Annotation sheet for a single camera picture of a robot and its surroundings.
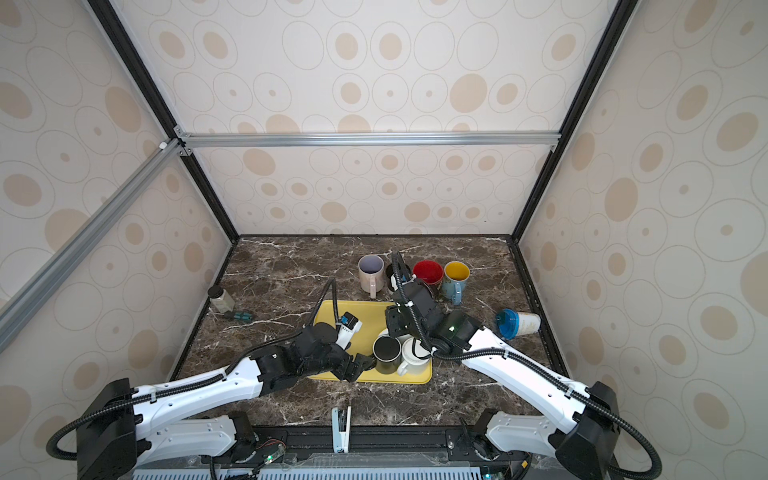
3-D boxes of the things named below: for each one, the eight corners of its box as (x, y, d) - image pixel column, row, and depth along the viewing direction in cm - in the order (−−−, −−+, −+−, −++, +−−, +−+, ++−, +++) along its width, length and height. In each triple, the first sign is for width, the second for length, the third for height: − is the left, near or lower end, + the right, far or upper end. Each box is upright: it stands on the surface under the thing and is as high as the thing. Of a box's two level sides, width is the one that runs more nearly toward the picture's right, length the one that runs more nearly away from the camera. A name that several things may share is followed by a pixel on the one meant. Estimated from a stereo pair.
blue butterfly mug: (438, 306, 102) (443, 285, 92) (442, 281, 109) (447, 259, 99) (461, 310, 101) (468, 290, 91) (463, 285, 108) (471, 263, 98)
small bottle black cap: (219, 317, 99) (207, 303, 92) (219, 297, 104) (207, 282, 97) (235, 312, 100) (224, 298, 94) (233, 292, 105) (223, 278, 99)
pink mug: (359, 303, 103) (356, 285, 94) (361, 274, 111) (359, 254, 102) (383, 303, 103) (383, 285, 94) (384, 274, 111) (383, 254, 102)
